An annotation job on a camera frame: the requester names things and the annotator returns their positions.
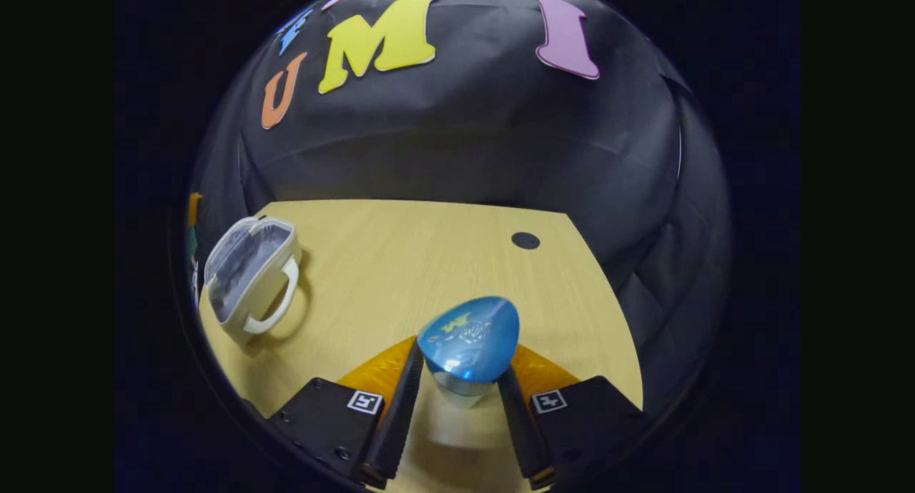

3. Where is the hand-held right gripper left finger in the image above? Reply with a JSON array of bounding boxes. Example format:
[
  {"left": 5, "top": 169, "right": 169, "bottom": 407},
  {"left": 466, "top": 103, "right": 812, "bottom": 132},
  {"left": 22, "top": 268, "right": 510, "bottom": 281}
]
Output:
[{"left": 268, "top": 336, "right": 426, "bottom": 490}]

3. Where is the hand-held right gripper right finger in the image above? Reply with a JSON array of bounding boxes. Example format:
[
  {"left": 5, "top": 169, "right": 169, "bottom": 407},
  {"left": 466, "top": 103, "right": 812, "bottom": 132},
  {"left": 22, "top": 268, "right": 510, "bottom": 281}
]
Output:
[{"left": 497, "top": 343, "right": 648, "bottom": 490}]

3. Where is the small white suitcase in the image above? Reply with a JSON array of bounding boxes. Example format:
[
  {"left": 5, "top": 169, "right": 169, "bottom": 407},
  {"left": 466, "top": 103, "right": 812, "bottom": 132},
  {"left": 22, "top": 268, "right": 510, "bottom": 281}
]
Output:
[{"left": 204, "top": 216, "right": 302, "bottom": 345}]

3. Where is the blue cap skincare bottle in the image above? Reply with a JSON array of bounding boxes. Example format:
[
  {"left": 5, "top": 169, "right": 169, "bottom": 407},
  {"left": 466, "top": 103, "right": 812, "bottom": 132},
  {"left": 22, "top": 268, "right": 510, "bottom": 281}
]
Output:
[{"left": 417, "top": 297, "right": 520, "bottom": 409}]

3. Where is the black backdrop cloth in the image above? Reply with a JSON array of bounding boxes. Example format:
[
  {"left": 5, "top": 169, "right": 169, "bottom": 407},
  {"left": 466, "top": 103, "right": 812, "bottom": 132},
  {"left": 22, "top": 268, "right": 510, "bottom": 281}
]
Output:
[{"left": 189, "top": 0, "right": 733, "bottom": 415}]

